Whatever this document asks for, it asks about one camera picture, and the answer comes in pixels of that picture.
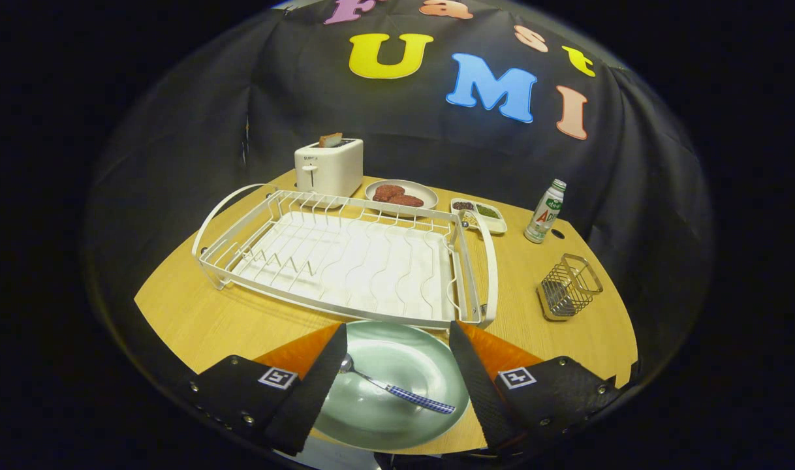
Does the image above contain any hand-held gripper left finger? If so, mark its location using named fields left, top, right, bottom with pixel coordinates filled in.
left=176, top=322, right=348, bottom=458

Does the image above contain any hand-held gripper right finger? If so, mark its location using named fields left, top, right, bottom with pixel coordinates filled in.
left=448, top=320, right=623, bottom=454

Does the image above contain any blue checked handle spoon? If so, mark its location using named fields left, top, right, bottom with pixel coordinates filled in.
left=339, top=353, right=457, bottom=415

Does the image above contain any pale green plate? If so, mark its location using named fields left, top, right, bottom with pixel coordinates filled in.
left=313, top=320, right=471, bottom=452

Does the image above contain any metal wire basket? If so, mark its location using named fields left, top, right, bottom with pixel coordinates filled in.
left=537, top=253, right=604, bottom=322

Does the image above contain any white wire dish rack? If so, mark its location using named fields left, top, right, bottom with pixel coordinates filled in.
left=192, top=183, right=499, bottom=329

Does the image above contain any white divided bean dish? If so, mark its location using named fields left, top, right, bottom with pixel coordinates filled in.
left=450, top=198, right=508, bottom=235

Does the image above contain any white round plate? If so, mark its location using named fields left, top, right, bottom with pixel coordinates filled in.
left=365, top=179, right=439, bottom=217

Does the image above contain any white green drink bottle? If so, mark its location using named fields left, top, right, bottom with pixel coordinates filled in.
left=524, top=179, right=567, bottom=244

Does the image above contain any white toaster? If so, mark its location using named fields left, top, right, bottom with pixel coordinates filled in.
left=294, top=138, right=364, bottom=198

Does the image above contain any black backdrop cloth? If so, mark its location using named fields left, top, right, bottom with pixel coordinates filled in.
left=87, top=0, right=715, bottom=379

